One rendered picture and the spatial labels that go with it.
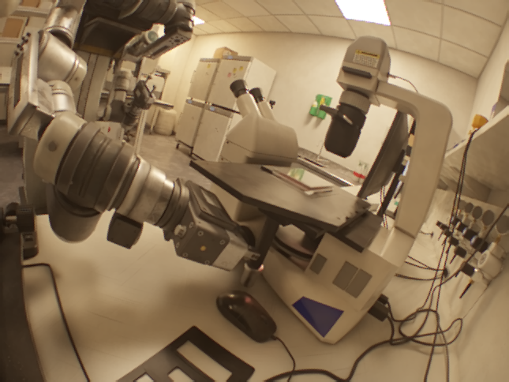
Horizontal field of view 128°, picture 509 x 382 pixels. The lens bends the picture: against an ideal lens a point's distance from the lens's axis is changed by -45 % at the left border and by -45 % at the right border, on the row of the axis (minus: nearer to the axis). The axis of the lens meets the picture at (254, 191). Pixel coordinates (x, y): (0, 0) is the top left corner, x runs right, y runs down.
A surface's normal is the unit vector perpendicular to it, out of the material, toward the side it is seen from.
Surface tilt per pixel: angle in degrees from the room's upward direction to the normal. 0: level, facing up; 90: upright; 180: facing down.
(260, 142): 71
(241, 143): 86
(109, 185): 81
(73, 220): 118
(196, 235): 90
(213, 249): 90
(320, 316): 48
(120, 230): 90
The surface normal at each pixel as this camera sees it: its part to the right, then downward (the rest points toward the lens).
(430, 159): -0.61, 0.04
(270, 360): 0.32, -0.90
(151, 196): 0.62, 0.06
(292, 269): -0.26, -0.57
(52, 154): 0.51, 0.28
